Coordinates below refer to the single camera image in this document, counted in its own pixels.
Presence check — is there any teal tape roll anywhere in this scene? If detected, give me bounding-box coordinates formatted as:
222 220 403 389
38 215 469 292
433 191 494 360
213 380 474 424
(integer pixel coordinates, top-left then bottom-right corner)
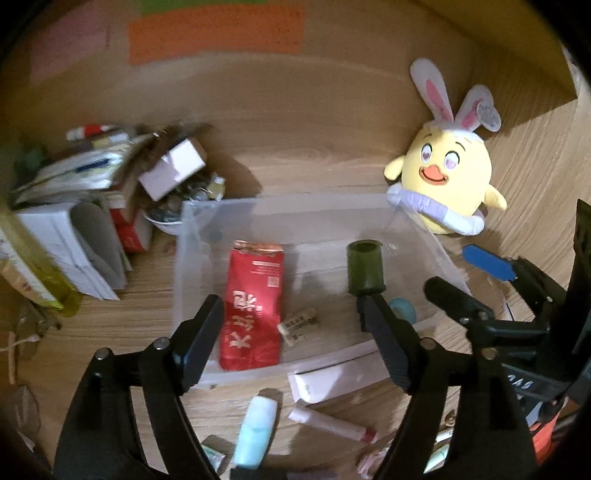
388 298 419 324

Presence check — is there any yellow chick plush toy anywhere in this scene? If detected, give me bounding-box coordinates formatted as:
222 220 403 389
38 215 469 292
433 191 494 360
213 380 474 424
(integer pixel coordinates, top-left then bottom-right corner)
384 58 509 237

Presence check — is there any small green white packet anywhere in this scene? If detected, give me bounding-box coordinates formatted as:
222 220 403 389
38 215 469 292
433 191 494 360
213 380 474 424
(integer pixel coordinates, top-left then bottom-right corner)
201 443 227 474

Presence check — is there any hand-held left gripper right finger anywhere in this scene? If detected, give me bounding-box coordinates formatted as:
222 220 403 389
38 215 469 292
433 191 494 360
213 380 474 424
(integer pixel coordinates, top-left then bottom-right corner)
358 295 539 480

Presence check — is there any pink white braided rope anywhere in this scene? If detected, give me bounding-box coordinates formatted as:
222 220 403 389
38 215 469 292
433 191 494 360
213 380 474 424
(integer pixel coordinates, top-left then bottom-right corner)
358 450 384 478

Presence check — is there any red foil packet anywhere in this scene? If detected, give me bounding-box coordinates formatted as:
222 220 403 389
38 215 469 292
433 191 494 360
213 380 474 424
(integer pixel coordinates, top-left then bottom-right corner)
218 240 284 371

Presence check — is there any green sticky note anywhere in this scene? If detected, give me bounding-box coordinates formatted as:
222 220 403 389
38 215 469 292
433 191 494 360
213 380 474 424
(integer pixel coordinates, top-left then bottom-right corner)
139 0 245 14

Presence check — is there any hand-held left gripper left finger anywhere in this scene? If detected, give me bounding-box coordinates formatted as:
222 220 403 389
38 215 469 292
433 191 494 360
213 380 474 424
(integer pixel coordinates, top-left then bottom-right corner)
54 294 225 480

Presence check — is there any clear plastic storage bin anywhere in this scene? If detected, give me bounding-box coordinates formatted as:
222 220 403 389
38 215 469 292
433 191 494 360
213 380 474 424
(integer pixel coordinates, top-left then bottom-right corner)
173 191 472 388

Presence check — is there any red white marker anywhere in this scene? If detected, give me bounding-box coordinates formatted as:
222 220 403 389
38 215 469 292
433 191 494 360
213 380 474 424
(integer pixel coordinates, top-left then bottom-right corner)
67 124 116 141

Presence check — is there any white squeeze tube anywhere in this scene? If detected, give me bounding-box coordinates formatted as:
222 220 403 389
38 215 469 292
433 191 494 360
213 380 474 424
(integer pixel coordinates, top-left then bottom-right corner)
287 360 393 402

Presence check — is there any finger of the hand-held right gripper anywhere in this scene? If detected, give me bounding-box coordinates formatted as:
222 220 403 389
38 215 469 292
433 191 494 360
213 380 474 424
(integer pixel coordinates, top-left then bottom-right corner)
424 276 551 345
462 244 568 325

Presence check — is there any pink sticky note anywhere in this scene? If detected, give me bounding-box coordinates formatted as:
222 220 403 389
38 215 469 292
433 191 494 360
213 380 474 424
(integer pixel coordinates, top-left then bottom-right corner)
30 14 112 81

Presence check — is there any white cardboard box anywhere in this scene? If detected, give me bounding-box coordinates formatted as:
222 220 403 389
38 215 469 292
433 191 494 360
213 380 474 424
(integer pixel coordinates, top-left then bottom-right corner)
139 138 207 201

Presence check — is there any red cardboard box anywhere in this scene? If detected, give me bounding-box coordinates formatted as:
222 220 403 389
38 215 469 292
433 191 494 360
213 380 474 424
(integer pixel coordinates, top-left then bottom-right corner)
108 194 153 254

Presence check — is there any white bowl of trinkets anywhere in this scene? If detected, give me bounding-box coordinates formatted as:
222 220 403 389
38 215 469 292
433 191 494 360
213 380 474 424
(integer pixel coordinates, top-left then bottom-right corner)
143 173 227 236

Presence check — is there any pink lip balm stick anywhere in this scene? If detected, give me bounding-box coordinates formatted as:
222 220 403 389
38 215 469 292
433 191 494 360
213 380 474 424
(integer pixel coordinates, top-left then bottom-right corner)
288 399 379 445

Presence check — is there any mint green small bottle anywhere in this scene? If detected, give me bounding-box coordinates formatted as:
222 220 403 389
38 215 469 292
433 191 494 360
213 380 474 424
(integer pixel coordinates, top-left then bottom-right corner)
231 396 279 470

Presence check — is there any dark green bottle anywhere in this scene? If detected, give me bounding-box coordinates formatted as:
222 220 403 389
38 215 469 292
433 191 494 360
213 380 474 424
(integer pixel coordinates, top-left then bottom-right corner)
347 240 387 296

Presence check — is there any orange sticky note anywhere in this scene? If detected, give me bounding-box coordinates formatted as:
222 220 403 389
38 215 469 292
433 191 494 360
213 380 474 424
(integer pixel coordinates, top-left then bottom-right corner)
127 4 308 65

